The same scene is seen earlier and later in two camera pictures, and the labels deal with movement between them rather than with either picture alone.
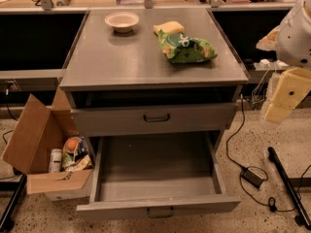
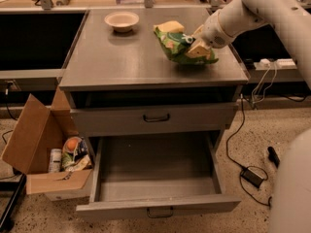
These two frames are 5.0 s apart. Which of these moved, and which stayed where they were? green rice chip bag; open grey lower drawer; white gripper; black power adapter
Moved: white gripper
Stayed: green rice chip bag; open grey lower drawer; black power adapter
